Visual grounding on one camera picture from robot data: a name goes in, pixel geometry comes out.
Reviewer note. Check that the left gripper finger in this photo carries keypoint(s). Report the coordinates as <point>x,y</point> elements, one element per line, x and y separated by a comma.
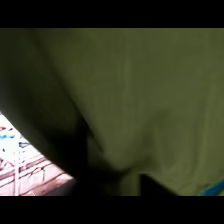
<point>151,186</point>

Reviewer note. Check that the olive green garment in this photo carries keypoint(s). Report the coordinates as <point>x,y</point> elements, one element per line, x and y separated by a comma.
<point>140,93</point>

